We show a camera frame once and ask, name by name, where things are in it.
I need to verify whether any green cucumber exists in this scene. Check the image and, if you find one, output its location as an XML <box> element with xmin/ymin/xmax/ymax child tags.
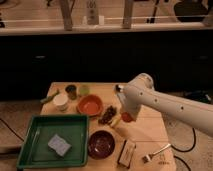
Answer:
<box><xmin>40</xmin><ymin>90</ymin><xmax>60</xmax><ymax>104</ymax></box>

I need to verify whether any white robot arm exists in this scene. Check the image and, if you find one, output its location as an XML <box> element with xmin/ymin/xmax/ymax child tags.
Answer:
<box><xmin>123</xmin><ymin>73</ymin><xmax>213</xmax><ymax>137</ymax></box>

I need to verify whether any yellow corn cob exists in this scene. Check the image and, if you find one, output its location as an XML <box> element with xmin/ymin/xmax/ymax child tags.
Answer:
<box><xmin>110</xmin><ymin>115</ymin><xmax>121</xmax><ymax>128</ymax></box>

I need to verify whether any orange bowl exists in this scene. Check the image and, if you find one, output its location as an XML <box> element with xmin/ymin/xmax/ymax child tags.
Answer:
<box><xmin>77</xmin><ymin>94</ymin><xmax>103</xmax><ymax>116</ymax></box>

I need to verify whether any grey folded cloth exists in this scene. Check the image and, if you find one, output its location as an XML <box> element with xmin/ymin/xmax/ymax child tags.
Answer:
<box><xmin>116</xmin><ymin>93</ymin><xmax>124</xmax><ymax>106</ymax></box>

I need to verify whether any green cup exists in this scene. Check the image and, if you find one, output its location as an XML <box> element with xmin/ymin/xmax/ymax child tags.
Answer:
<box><xmin>79</xmin><ymin>85</ymin><xmax>90</xmax><ymax>96</ymax></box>

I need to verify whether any black power cable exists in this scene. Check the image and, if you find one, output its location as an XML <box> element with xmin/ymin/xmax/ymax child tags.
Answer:
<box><xmin>170</xmin><ymin>128</ymin><xmax>198</xmax><ymax>171</ymax></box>

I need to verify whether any white paper cup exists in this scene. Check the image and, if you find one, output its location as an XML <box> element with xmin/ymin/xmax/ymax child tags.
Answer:
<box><xmin>53</xmin><ymin>93</ymin><xmax>68</xmax><ymax>111</ymax></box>

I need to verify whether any bunch of dark grapes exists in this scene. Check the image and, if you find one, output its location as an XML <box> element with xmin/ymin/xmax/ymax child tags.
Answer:
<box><xmin>98</xmin><ymin>106</ymin><xmax>117</xmax><ymax>124</ymax></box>

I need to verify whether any dark red bowl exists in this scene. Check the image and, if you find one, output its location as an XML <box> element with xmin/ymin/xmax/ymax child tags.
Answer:
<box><xmin>88</xmin><ymin>130</ymin><xmax>115</xmax><ymax>160</ymax></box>

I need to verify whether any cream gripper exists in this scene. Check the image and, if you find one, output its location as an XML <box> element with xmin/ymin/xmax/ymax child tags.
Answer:
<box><xmin>125</xmin><ymin>107</ymin><xmax>140</xmax><ymax>121</ymax></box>

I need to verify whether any green plastic tray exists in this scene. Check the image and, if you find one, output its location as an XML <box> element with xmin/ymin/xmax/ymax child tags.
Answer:
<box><xmin>17</xmin><ymin>115</ymin><xmax>89</xmax><ymax>169</ymax></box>

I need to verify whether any orange-red apple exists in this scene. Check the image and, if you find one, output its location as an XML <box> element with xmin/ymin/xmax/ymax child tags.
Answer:
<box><xmin>121</xmin><ymin>112</ymin><xmax>133</xmax><ymax>123</ymax></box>

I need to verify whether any black-framed white card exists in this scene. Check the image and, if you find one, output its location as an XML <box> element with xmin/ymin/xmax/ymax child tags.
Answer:
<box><xmin>117</xmin><ymin>140</ymin><xmax>136</xmax><ymax>169</ymax></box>

